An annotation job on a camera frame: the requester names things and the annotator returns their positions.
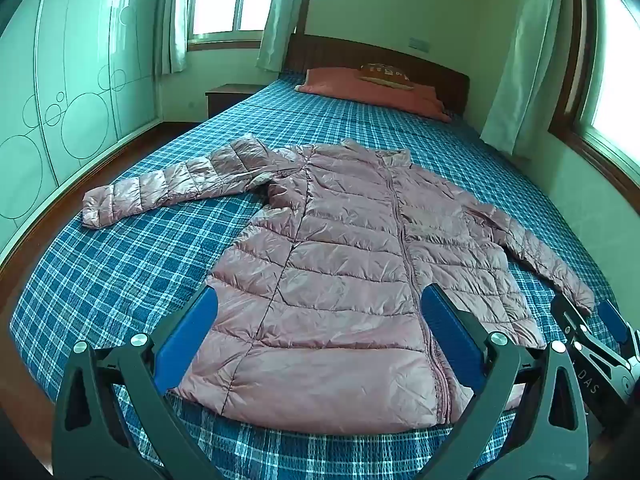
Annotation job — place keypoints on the small patterned cushion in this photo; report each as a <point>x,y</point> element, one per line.
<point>385,76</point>

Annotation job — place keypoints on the pink puffer jacket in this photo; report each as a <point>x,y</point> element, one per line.
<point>340,260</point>

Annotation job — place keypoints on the dark wooden headboard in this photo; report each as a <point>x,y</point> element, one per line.
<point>350,52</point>

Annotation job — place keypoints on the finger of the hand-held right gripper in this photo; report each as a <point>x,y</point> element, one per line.
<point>617,327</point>
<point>575,322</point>

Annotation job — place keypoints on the wide pale green curtain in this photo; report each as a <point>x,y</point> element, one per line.
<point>525,60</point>

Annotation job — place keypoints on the pink pillow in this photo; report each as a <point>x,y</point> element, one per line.
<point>350,89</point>

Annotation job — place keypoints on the white wall plate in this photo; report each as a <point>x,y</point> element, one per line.
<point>419,43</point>

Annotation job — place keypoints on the narrow pale green curtain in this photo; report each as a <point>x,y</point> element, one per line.
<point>172,20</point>

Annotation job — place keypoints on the wide wooden-framed window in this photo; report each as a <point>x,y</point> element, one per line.
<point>620,85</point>

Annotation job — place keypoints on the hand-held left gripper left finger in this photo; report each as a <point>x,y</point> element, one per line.
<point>187,332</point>

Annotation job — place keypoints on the white wardrobe with circle pattern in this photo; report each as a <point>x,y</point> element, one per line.
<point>75,85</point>

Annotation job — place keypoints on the blue plaid bed sheet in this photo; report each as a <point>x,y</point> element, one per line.
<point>150,260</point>

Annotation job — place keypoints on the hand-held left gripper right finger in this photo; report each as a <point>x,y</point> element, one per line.
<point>450,330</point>

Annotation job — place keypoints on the window beside headboard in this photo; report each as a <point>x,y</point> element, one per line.
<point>220,0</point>

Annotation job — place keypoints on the wooden nightstand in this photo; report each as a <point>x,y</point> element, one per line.
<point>230,100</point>

